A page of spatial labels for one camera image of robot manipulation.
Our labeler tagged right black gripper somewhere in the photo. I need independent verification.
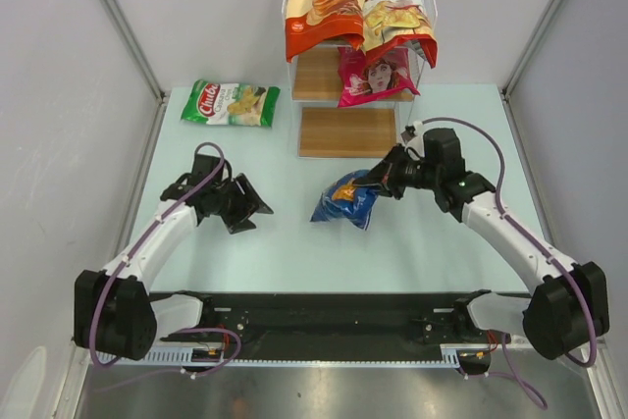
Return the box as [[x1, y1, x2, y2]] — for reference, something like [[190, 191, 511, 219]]
[[353, 143, 441, 200]]

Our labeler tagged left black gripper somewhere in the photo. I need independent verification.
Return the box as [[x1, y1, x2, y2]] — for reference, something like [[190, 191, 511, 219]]
[[210, 174, 272, 234]]

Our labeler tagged blue Doritos chips bag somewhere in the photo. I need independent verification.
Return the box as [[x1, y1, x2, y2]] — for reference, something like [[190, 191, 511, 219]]
[[310, 170, 378, 231]]

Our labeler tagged pink Real chips bag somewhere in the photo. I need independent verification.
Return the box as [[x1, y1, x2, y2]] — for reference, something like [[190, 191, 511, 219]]
[[337, 47, 420, 108]]

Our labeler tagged green Chuba cassava chips bag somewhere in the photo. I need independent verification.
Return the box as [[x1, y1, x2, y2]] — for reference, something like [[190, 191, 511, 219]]
[[181, 79, 281, 128]]

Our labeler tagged red Chuba cassava chips bag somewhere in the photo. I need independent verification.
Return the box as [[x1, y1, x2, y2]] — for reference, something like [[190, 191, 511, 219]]
[[362, 0, 438, 68]]

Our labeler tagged orange beige cassava chips bag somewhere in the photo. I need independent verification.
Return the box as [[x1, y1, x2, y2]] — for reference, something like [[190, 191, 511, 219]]
[[285, 0, 365, 62]]

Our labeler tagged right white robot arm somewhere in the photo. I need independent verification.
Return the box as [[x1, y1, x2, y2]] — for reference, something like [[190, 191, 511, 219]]
[[354, 123, 609, 367]]

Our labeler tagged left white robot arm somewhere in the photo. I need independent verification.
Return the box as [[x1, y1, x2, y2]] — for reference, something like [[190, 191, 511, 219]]
[[73, 154, 273, 360]]

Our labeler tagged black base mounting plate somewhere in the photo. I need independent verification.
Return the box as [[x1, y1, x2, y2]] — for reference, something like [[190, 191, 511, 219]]
[[146, 291, 511, 364]]

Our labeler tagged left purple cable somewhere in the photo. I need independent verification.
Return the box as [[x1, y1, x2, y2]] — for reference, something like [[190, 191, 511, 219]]
[[88, 142, 242, 393]]

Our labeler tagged purple cable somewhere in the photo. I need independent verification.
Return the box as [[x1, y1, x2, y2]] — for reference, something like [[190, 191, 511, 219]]
[[88, 142, 242, 393], [411, 117, 600, 410]]

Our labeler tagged aluminium frame rail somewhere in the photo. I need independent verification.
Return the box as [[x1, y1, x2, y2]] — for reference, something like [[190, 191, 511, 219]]
[[68, 304, 609, 371]]

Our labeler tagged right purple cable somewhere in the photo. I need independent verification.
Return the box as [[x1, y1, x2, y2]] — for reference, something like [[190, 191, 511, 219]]
[[411, 117, 600, 410]]

